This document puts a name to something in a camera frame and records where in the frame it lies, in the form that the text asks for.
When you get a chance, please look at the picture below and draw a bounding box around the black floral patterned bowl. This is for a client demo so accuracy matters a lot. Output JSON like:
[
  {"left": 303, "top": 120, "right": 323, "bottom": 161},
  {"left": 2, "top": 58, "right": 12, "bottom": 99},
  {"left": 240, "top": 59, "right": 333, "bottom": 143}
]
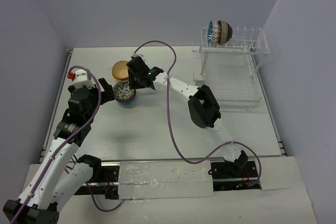
[{"left": 113, "top": 80, "right": 136, "bottom": 99}]

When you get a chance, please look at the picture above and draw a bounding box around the blue triangle patterned bowl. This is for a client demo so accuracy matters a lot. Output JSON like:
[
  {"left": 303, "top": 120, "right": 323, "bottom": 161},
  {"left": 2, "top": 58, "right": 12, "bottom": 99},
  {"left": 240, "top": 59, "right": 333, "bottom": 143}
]
[{"left": 207, "top": 21, "right": 221, "bottom": 46}]

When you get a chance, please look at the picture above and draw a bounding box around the brown lattice rim bowl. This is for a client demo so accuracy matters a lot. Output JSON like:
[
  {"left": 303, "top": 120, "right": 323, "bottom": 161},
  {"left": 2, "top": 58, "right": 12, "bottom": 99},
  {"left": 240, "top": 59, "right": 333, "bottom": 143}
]
[{"left": 218, "top": 20, "right": 233, "bottom": 46}]

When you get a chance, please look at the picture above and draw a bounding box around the red patterned bowl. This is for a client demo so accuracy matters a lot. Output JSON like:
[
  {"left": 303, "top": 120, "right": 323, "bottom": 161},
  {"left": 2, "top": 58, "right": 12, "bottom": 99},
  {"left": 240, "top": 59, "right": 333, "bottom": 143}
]
[{"left": 115, "top": 93, "right": 136, "bottom": 103}]

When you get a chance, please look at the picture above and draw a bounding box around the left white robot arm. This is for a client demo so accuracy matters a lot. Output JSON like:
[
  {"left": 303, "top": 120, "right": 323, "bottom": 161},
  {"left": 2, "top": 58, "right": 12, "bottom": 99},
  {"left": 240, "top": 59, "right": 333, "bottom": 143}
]
[{"left": 3, "top": 78, "right": 115, "bottom": 223}]

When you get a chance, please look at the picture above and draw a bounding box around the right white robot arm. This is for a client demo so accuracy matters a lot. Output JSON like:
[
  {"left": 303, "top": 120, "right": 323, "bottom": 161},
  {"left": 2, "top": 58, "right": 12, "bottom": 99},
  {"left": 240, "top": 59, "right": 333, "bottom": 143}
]
[{"left": 127, "top": 56, "right": 250, "bottom": 177}]

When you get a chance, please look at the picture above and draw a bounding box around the yellow bowl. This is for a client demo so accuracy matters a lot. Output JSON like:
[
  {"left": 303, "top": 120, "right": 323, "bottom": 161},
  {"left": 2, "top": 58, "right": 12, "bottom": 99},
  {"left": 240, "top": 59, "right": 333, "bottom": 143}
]
[{"left": 111, "top": 63, "right": 131, "bottom": 81}]

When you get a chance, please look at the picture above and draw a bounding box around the tan inner bowl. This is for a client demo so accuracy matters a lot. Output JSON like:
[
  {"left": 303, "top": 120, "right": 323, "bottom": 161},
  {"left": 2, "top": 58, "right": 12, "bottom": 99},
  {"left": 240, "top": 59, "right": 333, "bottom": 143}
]
[{"left": 112, "top": 60, "right": 130, "bottom": 80}]

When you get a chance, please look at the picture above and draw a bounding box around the solid blue bowl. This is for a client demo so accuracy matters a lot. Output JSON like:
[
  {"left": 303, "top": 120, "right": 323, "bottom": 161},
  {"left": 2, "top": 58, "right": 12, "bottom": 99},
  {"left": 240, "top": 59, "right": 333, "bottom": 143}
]
[{"left": 115, "top": 96, "right": 137, "bottom": 109}]

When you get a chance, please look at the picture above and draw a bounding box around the silver tape patch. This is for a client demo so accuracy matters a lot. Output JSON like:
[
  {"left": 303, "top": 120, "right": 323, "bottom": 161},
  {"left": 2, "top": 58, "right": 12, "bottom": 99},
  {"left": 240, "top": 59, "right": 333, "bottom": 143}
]
[{"left": 118, "top": 161, "right": 214, "bottom": 199}]

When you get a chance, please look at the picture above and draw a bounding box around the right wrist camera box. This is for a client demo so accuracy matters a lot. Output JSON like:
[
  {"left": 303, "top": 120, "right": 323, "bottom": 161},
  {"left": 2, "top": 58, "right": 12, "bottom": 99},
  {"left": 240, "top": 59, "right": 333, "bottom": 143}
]
[{"left": 131, "top": 54, "right": 145, "bottom": 61}]

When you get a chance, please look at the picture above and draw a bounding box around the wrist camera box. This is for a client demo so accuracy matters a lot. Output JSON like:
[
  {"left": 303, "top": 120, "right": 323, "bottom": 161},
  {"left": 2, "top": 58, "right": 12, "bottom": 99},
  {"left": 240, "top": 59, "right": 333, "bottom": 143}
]
[
  {"left": 67, "top": 69, "right": 94, "bottom": 89},
  {"left": 131, "top": 54, "right": 145, "bottom": 61}
]

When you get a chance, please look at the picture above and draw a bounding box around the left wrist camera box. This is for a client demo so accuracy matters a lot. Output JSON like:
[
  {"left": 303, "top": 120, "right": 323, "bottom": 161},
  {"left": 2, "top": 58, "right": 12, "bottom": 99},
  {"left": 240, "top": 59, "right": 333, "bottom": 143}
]
[{"left": 67, "top": 69, "right": 94, "bottom": 89}]

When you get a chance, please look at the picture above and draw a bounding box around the aluminium table edge rail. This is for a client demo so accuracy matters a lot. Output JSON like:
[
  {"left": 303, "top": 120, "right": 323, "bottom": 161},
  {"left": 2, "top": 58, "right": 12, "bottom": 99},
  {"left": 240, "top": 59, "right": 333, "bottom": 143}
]
[{"left": 37, "top": 49, "right": 73, "bottom": 164}]

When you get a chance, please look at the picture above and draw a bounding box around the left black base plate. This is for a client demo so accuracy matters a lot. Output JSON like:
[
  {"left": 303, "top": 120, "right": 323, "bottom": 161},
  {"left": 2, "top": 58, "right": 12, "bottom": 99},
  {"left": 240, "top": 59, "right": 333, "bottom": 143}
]
[{"left": 75, "top": 164, "right": 120, "bottom": 200}]

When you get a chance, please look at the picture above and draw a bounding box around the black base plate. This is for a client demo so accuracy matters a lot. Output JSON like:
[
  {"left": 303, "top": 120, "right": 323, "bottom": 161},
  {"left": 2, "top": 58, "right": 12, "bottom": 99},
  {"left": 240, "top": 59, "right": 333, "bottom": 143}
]
[
  {"left": 75, "top": 164, "right": 120, "bottom": 200},
  {"left": 208, "top": 161, "right": 261, "bottom": 191}
]

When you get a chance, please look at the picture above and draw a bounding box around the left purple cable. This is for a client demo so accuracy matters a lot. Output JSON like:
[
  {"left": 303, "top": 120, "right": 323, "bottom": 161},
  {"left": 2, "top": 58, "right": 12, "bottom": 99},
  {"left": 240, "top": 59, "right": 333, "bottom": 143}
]
[{"left": 10, "top": 66, "right": 127, "bottom": 224}]

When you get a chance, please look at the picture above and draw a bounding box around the purple cable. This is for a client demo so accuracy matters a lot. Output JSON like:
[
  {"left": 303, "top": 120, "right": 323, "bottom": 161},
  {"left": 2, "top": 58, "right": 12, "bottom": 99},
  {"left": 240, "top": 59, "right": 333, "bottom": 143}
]
[
  {"left": 133, "top": 40, "right": 263, "bottom": 186},
  {"left": 10, "top": 66, "right": 127, "bottom": 224}
]

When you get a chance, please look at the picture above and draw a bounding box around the white wire dish rack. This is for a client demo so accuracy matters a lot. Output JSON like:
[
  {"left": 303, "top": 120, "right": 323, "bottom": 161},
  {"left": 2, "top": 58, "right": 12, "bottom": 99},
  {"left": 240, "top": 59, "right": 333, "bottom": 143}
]
[{"left": 193, "top": 27, "right": 269, "bottom": 111}]

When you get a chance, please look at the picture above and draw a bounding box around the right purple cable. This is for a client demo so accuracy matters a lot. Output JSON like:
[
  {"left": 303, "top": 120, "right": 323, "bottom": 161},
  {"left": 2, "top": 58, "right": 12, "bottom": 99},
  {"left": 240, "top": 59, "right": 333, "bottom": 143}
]
[{"left": 133, "top": 40, "right": 263, "bottom": 186}]

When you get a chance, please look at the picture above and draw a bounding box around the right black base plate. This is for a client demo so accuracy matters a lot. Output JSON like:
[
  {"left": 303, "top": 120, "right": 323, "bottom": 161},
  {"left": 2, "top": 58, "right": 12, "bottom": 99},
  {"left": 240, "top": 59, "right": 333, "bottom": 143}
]
[{"left": 208, "top": 161, "right": 261, "bottom": 191}]

